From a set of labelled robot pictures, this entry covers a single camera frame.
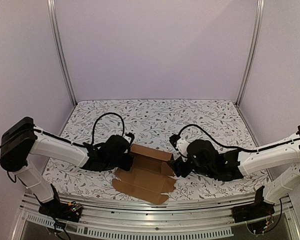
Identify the brown cardboard box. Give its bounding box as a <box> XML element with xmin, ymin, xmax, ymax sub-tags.
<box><xmin>112</xmin><ymin>144</ymin><xmax>176</xmax><ymax>205</ymax></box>

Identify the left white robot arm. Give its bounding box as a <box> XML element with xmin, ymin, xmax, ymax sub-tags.
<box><xmin>0</xmin><ymin>117</ymin><xmax>135</xmax><ymax>217</ymax></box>

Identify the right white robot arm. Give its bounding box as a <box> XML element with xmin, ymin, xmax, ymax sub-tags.
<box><xmin>169</xmin><ymin>125</ymin><xmax>300</xmax><ymax>218</ymax></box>

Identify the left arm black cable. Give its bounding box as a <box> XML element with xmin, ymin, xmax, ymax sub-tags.
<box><xmin>91</xmin><ymin>112</ymin><xmax>127</xmax><ymax>148</ymax></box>

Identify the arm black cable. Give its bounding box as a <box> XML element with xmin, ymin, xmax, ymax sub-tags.
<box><xmin>174</xmin><ymin>123</ymin><xmax>300</xmax><ymax>153</ymax></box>
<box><xmin>91</xmin><ymin>112</ymin><xmax>127</xmax><ymax>148</ymax></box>

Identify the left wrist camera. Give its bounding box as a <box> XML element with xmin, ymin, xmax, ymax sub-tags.
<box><xmin>124</xmin><ymin>132</ymin><xmax>135</xmax><ymax>148</ymax></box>

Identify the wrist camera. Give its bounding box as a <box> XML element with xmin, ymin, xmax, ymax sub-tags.
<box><xmin>169</xmin><ymin>134</ymin><xmax>190</xmax><ymax>158</ymax></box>
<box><xmin>124</xmin><ymin>132</ymin><xmax>135</xmax><ymax>148</ymax></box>

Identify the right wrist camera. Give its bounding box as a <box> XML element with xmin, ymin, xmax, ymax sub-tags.
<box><xmin>169</xmin><ymin>134</ymin><xmax>190</xmax><ymax>158</ymax></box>

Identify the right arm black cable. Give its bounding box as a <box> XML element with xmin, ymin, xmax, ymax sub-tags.
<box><xmin>174</xmin><ymin>123</ymin><xmax>300</xmax><ymax>153</ymax></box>

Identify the aluminium front rail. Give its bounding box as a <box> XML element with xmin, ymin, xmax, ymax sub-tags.
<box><xmin>11</xmin><ymin>193</ymin><xmax>300</xmax><ymax>240</ymax></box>

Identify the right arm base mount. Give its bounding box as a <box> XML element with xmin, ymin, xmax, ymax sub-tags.
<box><xmin>231</xmin><ymin>186</ymin><xmax>275</xmax><ymax>223</ymax></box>

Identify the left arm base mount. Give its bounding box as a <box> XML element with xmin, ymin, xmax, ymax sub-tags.
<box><xmin>37</xmin><ymin>185</ymin><xmax>83</xmax><ymax>223</ymax></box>

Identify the left aluminium frame post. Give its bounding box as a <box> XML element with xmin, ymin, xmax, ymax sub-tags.
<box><xmin>47</xmin><ymin>0</ymin><xmax>78</xmax><ymax>107</ymax></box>

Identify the aluminium frame post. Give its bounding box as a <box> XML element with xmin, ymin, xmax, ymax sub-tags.
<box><xmin>47</xmin><ymin>0</ymin><xmax>78</xmax><ymax>107</ymax></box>
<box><xmin>235</xmin><ymin>0</ymin><xmax>265</xmax><ymax>108</ymax></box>

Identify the right aluminium frame post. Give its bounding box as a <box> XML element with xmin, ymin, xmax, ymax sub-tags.
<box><xmin>235</xmin><ymin>0</ymin><xmax>265</xmax><ymax>108</ymax></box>

